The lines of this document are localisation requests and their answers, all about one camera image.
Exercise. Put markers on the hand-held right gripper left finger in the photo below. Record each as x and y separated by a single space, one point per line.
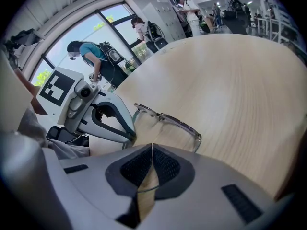
84 188

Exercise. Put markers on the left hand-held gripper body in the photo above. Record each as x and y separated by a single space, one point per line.
57 87

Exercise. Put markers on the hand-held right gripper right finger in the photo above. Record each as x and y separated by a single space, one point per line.
204 195

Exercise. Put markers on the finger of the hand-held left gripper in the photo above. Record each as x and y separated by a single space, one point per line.
120 109
96 128

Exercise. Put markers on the thin-framed eyeglasses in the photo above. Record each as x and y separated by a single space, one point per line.
180 123

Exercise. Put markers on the person's left forearm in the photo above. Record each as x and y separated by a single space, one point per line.
38 105

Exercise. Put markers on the person's grey sweatshirt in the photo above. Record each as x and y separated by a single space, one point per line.
60 150

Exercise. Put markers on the white locker cabinet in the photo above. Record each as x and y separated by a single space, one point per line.
165 20

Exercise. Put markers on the black office chair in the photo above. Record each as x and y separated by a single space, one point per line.
235 23

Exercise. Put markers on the white metal shelving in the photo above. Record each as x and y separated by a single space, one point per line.
285 32

